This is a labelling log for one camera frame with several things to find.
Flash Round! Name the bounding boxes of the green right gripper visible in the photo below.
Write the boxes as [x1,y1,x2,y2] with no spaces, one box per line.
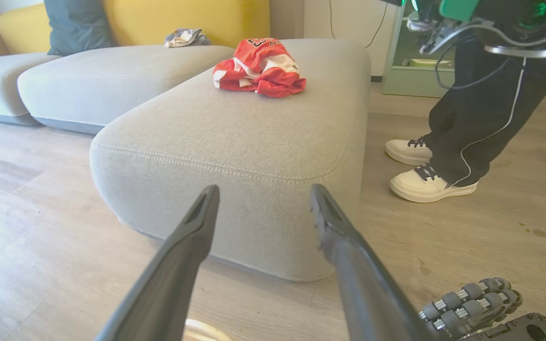
[406,0,546,60]

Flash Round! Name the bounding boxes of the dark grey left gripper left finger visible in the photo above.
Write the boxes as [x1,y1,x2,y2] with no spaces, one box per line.
[94,185,220,341]

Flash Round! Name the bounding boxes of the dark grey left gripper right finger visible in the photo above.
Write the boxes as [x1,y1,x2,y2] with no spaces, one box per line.
[310,184,444,341]

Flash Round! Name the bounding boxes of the red Bulls jersey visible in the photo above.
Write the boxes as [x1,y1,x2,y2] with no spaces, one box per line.
[212,37,307,99]

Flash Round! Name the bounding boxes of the grey cloth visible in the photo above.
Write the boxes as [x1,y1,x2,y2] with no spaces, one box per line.
[164,28,211,48]

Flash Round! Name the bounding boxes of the large yellow sofa back cushion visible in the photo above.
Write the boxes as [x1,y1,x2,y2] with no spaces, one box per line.
[102,0,271,49]

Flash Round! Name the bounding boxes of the small yellow sofa back cushion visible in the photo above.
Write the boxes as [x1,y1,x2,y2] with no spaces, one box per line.
[0,4,52,55]

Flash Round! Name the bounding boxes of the cream laundry basket brown rim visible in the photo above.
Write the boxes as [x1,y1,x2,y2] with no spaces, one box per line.
[182,318,233,341]

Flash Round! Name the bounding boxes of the grey robot omni wheel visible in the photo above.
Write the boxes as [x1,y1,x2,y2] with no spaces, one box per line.
[419,277,523,334]

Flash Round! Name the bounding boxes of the black trousers white stripe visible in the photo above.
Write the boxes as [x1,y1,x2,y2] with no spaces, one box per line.
[422,40,546,187]

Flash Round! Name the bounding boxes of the pale green cabinet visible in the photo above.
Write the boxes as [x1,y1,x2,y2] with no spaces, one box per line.
[381,4,546,98]

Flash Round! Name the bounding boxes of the white sneaker dark laces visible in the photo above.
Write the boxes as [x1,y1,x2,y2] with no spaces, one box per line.
[389,164,479,203]
[385,137,433,166]

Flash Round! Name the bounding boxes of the blue-grey throw pillow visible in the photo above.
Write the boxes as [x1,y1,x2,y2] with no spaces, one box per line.
[43,0,116,56]

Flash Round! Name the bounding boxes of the thin black right gripper cable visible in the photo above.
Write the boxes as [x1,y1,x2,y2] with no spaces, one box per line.
[434,40,513,90]

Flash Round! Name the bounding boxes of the thin black wall cable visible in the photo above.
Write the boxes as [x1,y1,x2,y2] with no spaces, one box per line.
[328,0,390,49]

